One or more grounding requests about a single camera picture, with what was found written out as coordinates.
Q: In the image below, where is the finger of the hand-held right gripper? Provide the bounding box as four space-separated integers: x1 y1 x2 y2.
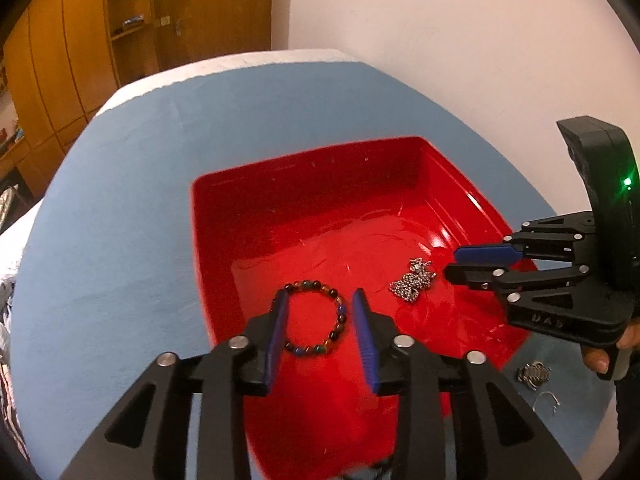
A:
444 262 630 347
454 212 598 266

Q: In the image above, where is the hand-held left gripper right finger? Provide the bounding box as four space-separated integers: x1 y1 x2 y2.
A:
351 287 583 480

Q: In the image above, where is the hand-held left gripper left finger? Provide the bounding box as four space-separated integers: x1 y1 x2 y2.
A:
60 290 292 480

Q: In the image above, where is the silver chain necklace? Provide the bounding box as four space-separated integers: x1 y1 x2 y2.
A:
389 256 438 305

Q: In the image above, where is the multicolour beaded bracelet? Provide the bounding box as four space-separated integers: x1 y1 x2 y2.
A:
272 280 348 358

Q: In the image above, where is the silver metal watch band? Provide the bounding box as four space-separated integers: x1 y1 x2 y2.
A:
516 361 553 391

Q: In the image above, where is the person's right hand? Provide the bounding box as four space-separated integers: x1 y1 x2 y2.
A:
581 316 640 376

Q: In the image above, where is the silver earring hook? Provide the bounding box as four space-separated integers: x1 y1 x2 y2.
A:
530 391 561 417

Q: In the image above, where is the blue table cloth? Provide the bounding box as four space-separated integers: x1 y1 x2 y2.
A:
10 60 618 480

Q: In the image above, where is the shiny metal object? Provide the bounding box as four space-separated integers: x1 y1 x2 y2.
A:
0 187 21 233

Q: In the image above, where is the wooden door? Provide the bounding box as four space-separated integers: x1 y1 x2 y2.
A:
155 0 275 73

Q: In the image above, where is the wooden wardrobe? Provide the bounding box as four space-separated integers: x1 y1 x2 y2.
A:
0 0 161 201

